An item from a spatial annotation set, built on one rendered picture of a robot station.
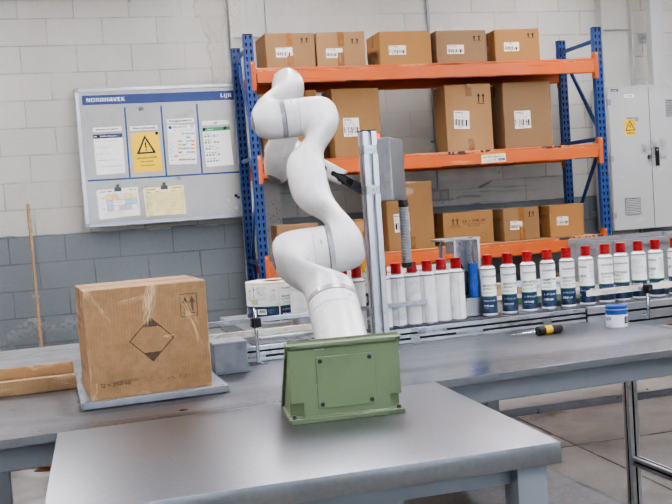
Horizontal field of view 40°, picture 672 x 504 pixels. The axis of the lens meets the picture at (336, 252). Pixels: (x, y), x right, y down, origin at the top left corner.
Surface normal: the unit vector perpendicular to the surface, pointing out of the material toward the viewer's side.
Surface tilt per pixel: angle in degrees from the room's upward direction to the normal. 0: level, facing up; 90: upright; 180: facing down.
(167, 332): 90
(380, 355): 90
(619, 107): 90
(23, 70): 90
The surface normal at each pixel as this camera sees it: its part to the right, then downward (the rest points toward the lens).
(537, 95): 0.26, 0.02
